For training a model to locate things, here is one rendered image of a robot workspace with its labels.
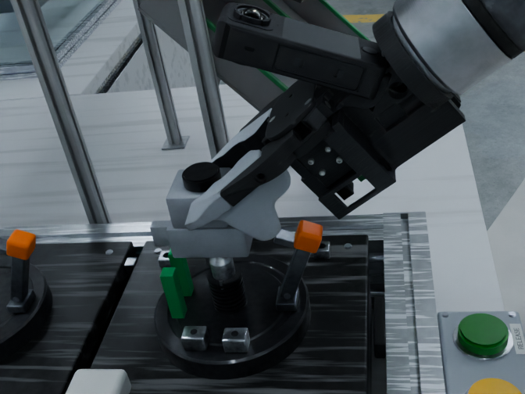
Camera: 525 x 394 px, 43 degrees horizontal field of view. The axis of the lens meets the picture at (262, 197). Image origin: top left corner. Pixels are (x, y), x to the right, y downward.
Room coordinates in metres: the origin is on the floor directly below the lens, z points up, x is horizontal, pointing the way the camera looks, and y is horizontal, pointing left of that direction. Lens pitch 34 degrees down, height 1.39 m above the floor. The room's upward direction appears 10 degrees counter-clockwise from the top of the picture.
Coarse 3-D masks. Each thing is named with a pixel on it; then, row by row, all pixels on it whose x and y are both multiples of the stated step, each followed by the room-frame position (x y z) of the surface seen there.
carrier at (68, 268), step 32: (0, 256) 0.61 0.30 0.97; (32, 256) 0.60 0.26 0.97; (64, 256) 0.59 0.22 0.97; (96, 256) 0.58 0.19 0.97; (128, 256) 0.58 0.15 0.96; (0, 288) 0.52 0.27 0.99; (32, 288) 0.52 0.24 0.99; (64, 288) 0.53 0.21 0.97; (96, 288) 0.52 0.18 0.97; (0, 320) 0.48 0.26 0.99; (32, 320) 0.47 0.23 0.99; (64, 320) 0.48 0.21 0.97; (96, 320) 0.48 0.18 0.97; (0, 352) 0.45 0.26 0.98; (32, 352) 0.45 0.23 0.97; (64, 352) 0.44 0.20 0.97; (0, 384) 0.42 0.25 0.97; (32, 384) 0.41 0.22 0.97; (64, 384) 0.40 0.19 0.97
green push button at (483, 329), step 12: (468, 324) 0.39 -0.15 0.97; (480, 324) 0.39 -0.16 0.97; (492, 324) 0.39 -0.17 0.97; (504, 324) 0.38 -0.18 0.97; (468, 336) 0.38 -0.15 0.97; (480, 336) 0.38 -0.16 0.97; (492, 336) 0.37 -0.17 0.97; (504, 336) 0.37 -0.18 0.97; (468, 348) 0.37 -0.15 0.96; (480, 348) 0.37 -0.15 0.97; (492, 348) 0.36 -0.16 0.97; (504, 348) 0.37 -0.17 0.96
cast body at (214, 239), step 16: (176, 176) 0.46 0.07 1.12; (192, 176) 0.44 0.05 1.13; (208, 176) 0.44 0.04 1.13; (176, 192) 0.44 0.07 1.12; (192, 192) 0.43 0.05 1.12; (176, 208) 0.43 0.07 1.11; (160, 224) 0.46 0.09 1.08; (176, 224) 0.43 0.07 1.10; (208, 224) 0.42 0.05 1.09; (224, 224) 0.42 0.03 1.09; (160, 240) 0.45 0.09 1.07; (176, 240) 0.43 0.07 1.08; (192, 240) 0.43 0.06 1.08; (208, 240) 0.43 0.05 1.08; (224, 240) 0.42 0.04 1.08; (240, 240) 0.42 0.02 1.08; (176, 256) 0.43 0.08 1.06; (192, 256) 0.43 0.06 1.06; (208, 256) 0.43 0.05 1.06; (224, 256) 0.42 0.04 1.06; (240, 256) 0.42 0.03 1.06
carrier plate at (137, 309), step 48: (336, 240) 0.53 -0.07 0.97; (144, 288) 0.51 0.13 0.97; (336, 288) 0.46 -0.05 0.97; (144, 336) 0.44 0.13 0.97; (336, 336) 0.40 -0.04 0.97; (144, 384) 0.39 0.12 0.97; (192, 384) 0.38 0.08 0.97; (240, 384) 0.37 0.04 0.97; (288, 384) 0.36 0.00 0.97; (336, 384) 0.35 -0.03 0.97
